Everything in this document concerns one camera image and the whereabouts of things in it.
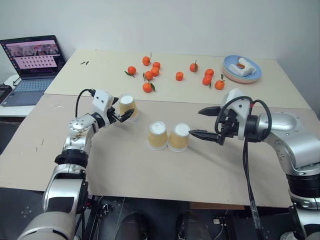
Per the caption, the open grey laptop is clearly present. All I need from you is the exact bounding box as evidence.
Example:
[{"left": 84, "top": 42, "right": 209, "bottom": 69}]
[{"left": 0, "top": 34, "right": 67, "bottom": 107}]

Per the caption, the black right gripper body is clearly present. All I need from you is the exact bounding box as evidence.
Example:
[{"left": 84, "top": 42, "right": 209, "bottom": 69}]
[{"left": 214, "top": 109, "right": 241, "bottom": 146}]

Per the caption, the white device with orange part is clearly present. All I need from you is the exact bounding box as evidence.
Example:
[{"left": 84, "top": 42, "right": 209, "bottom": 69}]
[{"left": 229, "top": 56, "right": 256, "bottom": 78}]

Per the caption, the yellow paper cup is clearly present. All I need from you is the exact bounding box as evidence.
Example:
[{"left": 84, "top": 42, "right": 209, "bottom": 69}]
[
  {"left": 146, "top": 120, "right": 168, "bottom": 151},
  {"left": 118, "top": 93, "right": 140, "bottom": 123},
  {"left": 167, "top": 122, "right": 191, "bottom": 153}
]

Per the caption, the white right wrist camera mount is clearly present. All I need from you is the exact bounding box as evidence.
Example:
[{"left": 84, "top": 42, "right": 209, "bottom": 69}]
[{"left": 221, "top": 88, "right": 254, "bottom": 141}]

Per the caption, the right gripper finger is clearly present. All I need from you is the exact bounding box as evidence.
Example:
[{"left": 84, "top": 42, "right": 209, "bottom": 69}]
[
  {"left": 188, "top": 129, "right": 224, "bottom": 146},
  {"left": 197, "top": 106, "right": 222, "bottom": 117}
]

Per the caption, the brown cardboard strip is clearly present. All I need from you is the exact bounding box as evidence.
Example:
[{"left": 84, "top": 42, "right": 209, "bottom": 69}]
[{"left": 189, "top": 201, "right": 246, "bottom": 211}]

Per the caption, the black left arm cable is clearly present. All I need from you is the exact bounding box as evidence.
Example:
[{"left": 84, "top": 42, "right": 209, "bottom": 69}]
[{"left": 75, "top": 88, "right": 96, "bottom": 119}]

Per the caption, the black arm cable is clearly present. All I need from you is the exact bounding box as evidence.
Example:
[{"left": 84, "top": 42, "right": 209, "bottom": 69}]
[
  {"left": 214, "top": 96, "right": 273, "bottom": 240},
  {"left": 75, "top": 88, "right": 96, "bottom": 119}
]

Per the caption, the light blue plate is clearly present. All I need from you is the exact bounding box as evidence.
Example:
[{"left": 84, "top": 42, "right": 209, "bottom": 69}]
[{"left": 223, "top": 54, "right": 263, "bottom": 81}]

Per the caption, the pink plate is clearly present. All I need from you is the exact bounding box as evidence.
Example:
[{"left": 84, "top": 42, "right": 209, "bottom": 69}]
[{"left": 222, "top": 64, "right": 261, "bottom": 85}]

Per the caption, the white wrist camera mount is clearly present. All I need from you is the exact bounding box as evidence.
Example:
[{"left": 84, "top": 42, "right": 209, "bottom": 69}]
[
  {"left": 91, "top": 89, "right": 114, "bottom": 114},
  {"left": 221, "top": 88, "right": 254, "bottom": 141}
]

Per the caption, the black platform with white marks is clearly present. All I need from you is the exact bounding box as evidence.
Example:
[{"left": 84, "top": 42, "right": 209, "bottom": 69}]
[{"left": 0, "top": 187, "right": 48, "bottom": 240}]

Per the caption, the dark rounded shape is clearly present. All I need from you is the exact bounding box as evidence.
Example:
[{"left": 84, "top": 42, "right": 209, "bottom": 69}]
[
  {"left": 174, "top": 209, "right": 214, "bottom": 240},
  {"left": 109, "top": 212, "right": 151, "bottom": 240}
]

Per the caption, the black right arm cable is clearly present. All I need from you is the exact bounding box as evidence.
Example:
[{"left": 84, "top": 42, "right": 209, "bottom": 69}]
[{"left": 214, "top": 96, "right": 273, "bottom": 240}]

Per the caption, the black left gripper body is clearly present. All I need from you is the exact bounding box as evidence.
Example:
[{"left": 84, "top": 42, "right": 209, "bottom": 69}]
[{"left": 104, "top": 103, "right": 121, "bottom": 126}]

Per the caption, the orange mandarin with stem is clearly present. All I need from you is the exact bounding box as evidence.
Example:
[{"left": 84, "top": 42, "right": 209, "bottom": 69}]
[
  {"left": 189, "top": 59, "right": 200, "bottom": 73},
  {"left": 142, "top": 51, "right": 153, "bottom": 67}
]

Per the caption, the black box device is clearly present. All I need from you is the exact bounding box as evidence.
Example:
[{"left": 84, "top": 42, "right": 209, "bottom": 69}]
[{"left": 0, "top": 84, "right": 13, "bottom": 99}]

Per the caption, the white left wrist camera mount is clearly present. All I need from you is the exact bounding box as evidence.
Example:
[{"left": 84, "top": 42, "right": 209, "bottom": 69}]
[{"left": 91, "top": 89, "right": 114, "bottom": 114}]

